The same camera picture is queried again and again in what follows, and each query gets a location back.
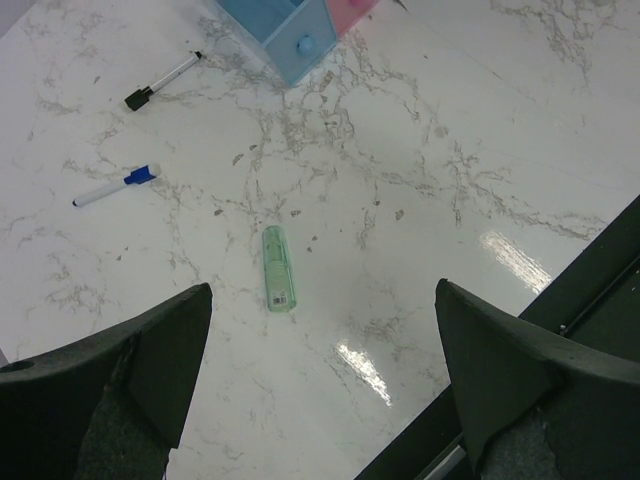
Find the pink plastic bin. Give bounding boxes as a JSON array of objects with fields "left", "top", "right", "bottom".
[{"left": 327, "top": 0, "right": 378, "bottom": 37}]

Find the blue whiteboard marker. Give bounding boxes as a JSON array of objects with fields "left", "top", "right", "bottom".
[{"left": 72, "top": 164, "right": 161, "bottom": 208}]

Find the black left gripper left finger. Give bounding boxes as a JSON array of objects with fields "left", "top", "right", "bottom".
[{"left": 1, "top": 283, "right": 213, "bottom": 479}]

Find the light blue left bin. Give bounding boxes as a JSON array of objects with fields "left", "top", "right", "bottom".
[{"left": 216, "top": 0, "right": 338, "bottom": 86}]

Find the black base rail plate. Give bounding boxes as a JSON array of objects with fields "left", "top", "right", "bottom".
[{"left": 361, "top": 203, "right": 639, "bottom": 479}]

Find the black whiteboard marker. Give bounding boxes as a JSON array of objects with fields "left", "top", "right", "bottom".
[{"left": 124, "top": 51, "right": 204, "bottom": 111}]

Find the green correction tape left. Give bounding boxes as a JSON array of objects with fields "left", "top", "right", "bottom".
[{"left": 262, "top": 225, "right": 297, "bottom": 312}]

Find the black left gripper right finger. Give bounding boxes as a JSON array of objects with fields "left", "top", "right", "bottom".
[{"left": 435, "top": 279, "right": 639, "bottom": 479}]

